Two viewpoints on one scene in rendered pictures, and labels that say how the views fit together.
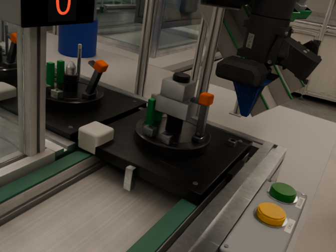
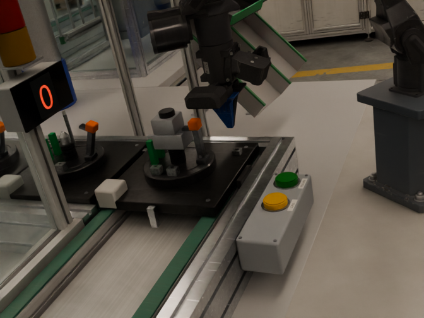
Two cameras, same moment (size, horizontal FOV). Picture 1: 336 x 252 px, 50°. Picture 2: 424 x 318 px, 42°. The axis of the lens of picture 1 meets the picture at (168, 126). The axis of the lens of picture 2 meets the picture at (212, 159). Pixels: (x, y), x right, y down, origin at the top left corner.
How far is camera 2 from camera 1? 0.42 m
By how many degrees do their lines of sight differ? 2
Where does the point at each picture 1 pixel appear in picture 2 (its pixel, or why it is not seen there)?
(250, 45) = (207, 71)
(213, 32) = (186, 51)
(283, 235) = (286, 214)
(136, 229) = (171, 254)
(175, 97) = (167, 132)
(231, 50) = not seen: hidden behind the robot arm
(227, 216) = (240, 216)
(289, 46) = (238, 62)
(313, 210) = (339, 185)
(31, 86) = (44, 171)
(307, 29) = not seen: outside the picture
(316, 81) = not seen: hidden behind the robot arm
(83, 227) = (129, 267)
